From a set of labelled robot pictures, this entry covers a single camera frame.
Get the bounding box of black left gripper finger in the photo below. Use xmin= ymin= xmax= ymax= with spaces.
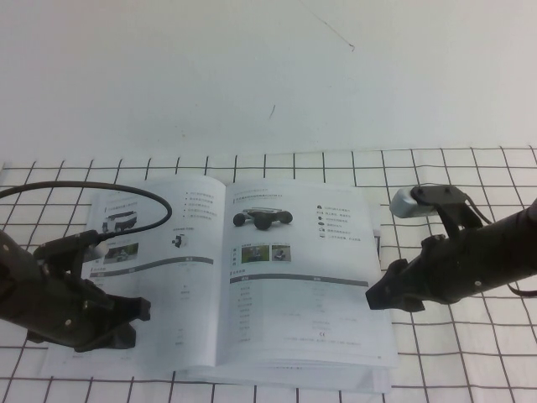
xmin=86 ymin=322 xmax=138 ymax=353
xmin=105 ymin=296 xmax=153 ymax=323

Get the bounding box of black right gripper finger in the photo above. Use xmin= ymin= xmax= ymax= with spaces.
xmin=378 ymin=258 xmax=411 ymax=287
xmin=364 ymin=280 xmax=425 ymax=313

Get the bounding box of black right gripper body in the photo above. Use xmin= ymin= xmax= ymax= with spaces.
xmin=394 ymin=233 xmax=465 ymax=306

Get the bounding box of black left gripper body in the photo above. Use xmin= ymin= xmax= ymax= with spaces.
xmin=26 ymin=267 xmax=117 ymax=353

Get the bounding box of white product catalogue book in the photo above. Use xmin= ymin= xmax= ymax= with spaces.
xmin=41 ymin=174 xmax=399 ymax=381

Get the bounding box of closed white brochure book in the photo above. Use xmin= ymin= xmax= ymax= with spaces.
xmin=171 ymin=196 xmax=394 ymax=395

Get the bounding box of white black-grid tablecloth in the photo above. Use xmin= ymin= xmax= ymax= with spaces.
xmin=0 ymin=145 xmax=537 ymax=403

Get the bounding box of black right camera bracket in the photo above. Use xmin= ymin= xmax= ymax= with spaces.
xmin=409 ymin=184 xmax=483 ymax=243

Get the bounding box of black camera bracket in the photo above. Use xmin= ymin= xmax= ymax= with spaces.
xmin=33 ymin=229 xmax=100 ymax=272
xmin=409 ymin=184 xmax=483 ymax=243

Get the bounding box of black left camera bracket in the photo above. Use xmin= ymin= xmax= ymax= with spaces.
xmin=33 ymin=229 xmax=100 ymax=272

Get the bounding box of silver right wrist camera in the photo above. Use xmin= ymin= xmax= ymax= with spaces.
xmin=388 ymin=186 xmax=441 ymax=220

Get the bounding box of thin black right gripper cable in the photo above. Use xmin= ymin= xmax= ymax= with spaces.
xmin=505 ymin=283 xmax=537 ymax=297

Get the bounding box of thick black left camera cable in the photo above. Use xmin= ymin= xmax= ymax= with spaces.
xmin=0 ymin=181 xmax=175 ymax=249

